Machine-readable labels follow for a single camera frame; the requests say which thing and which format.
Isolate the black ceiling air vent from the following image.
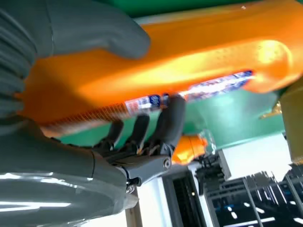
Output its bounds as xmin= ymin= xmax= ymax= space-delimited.
xmin=162 ymin=170 xmax=207 ymax=227

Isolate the yellow taped cardboard box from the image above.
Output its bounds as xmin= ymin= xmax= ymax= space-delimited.
xmin=280 ymin=78 xmax=303 ymax=164

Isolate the green mat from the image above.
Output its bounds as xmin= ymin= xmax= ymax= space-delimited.
xmin=57 ymin=0 xmax=303 ymax=151

